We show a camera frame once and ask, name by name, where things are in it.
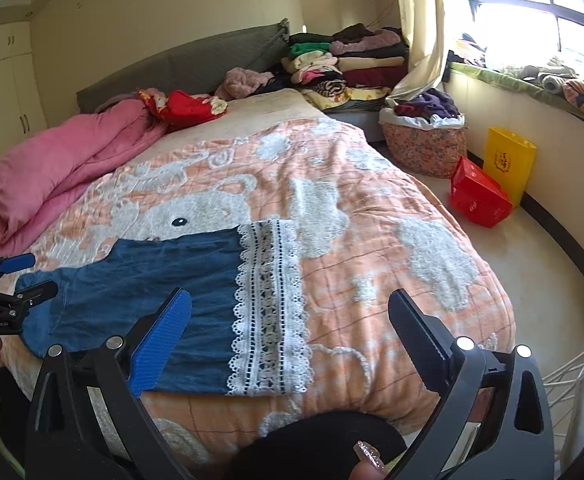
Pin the black cloth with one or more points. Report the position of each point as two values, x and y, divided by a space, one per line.
302 445

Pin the stack of folded clothes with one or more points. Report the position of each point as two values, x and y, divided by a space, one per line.
361 65

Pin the purple clothes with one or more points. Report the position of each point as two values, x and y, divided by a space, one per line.
431 105

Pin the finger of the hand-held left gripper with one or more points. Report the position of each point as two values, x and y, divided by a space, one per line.
17 262
32 296

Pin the cream wardrobe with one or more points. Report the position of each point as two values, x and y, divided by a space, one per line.
2 90

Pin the floral fabric laundry basket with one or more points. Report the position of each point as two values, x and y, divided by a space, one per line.
421 150

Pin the person's right hand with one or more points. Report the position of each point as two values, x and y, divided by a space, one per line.
366 465

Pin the cream curtain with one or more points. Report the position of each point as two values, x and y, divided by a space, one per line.
421 20

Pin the window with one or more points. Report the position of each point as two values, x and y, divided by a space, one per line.
521 20

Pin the pink quilt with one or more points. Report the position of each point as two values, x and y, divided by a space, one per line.
47 160

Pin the peach printed blanket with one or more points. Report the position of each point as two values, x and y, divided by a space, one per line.
396 260

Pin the red printed cloth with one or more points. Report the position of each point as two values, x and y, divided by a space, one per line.
187 107

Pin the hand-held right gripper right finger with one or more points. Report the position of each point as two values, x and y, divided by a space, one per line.
421 342

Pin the pink fluffy cloth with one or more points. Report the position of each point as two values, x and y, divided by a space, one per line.
242 82

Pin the yellow paper bag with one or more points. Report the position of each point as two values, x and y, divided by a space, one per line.
509 165

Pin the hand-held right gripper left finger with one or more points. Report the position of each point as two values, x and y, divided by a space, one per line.
159 345

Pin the grey upholstered headboard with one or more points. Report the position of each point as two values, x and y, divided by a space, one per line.
197 60

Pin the grey crumpled clothes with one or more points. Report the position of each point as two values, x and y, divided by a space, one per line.
551 77

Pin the green window sill cushion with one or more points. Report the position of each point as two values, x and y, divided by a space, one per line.
496 82

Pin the blue denim pants lace hem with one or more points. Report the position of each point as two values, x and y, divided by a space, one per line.
122 285

